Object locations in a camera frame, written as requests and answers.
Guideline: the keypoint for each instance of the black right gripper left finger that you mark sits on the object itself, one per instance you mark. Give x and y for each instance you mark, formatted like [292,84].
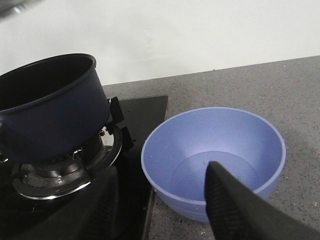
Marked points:
[88,216]

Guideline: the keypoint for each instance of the right gas burner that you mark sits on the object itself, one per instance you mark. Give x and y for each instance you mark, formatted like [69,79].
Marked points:
[73,171]

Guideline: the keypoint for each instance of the black glass stove top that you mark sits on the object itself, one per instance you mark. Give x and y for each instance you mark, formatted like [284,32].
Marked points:
[141,115]

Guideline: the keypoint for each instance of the dark blue pot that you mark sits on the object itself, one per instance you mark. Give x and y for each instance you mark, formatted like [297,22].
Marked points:
[50,108]

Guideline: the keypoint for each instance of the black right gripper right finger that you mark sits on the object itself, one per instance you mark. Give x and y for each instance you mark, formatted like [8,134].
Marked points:
[236,213]

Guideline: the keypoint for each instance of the light blue bowl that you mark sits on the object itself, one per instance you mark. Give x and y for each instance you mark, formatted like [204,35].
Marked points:
[176,154]

